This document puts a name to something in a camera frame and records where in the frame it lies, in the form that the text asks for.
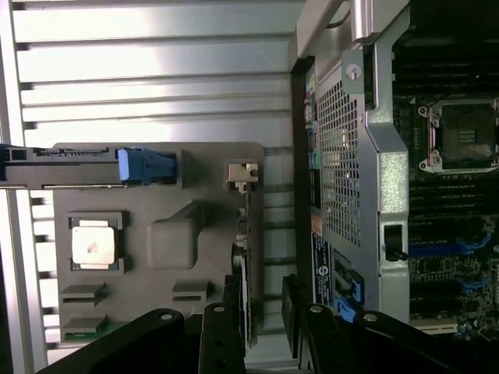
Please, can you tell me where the metal CPU socket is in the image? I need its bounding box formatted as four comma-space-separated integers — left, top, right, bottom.
418, 98, 499, 173

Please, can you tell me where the grey parts rack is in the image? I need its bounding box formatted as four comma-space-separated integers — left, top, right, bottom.
52, 142, 267, 347

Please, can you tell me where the grey case handle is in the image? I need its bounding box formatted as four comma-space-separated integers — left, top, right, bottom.
350, 0, 411, 42

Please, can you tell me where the black open PC case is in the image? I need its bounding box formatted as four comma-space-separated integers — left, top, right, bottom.
290, 0, 499, 337

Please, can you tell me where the silver CPU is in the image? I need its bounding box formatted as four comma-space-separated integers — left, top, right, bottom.
70, 220, 119, 270

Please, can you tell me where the hard disk in blue carrier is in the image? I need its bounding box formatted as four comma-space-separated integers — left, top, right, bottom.
0, 143, 178, 190

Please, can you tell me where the green RAM stick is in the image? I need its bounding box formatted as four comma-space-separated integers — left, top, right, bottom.
65, 318, 130, 337

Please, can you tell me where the green motherboard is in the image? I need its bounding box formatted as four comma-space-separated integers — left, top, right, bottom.
391, 38, 499, 337

